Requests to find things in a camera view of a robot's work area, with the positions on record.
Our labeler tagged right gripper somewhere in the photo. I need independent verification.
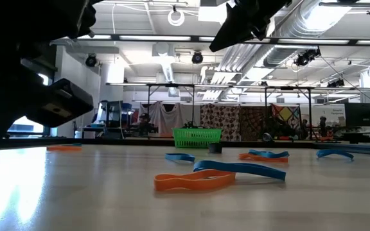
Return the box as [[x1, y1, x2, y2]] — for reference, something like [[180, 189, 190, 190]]
[[209, 0, 292, 53]]

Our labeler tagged colourful diamond pattern cloth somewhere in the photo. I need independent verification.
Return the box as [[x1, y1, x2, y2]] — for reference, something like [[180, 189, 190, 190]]
[[270, 104, 301, 129]]

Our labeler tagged brown dotted cloth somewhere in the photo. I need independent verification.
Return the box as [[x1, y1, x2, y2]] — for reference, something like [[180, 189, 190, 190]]
[[200, 103, 241, 142]]

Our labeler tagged black metal stand frame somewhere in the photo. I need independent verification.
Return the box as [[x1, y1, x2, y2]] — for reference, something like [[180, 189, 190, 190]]
[[145, 82, 315, 142]]

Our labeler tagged black ceiling device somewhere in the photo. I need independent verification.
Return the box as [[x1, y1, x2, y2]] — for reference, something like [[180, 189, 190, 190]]
[[327, 78, 346, 88]]

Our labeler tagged black ceiling spotlight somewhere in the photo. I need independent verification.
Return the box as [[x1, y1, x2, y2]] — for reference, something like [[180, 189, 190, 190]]
[[294, 47, 322, 67], [191, 50, 204, 65], [85, 53, 98, 67]]

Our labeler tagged white hanging sheet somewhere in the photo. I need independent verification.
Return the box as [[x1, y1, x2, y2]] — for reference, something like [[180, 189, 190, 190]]
[[138, 101, 186, 137]]

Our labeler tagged orange rubber band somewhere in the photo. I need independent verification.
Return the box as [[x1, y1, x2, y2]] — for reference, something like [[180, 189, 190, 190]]
[[46, 145, 83, 153], [238, 153, 289, 164], [154, 169, 236, 192]]

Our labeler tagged small black monitor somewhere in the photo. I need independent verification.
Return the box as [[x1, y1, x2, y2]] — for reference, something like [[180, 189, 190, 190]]
[[101, 101, 124, 123]]

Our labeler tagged black computer monitor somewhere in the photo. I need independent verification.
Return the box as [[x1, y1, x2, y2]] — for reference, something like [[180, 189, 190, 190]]
[[344, 102, 370, 127]]

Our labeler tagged person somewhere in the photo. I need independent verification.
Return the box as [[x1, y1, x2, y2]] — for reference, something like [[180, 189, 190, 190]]
[[136, 112, 152, 136]]

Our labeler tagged brown web pattern cloth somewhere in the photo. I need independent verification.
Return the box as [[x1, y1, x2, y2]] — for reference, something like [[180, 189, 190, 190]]
[[239, 105, 273, 142]]

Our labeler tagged long ceiling light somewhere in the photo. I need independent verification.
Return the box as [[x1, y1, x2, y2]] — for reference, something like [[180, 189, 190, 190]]
[[75, 33, 192, 42]]

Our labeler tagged green plastic basket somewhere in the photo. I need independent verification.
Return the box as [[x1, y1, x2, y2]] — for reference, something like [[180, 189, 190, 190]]
[[172, 128, 223, 149]]

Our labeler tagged white hanging ring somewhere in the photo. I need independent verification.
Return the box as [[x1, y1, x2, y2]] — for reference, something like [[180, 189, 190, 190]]
[[167, 8, 186, 27]]

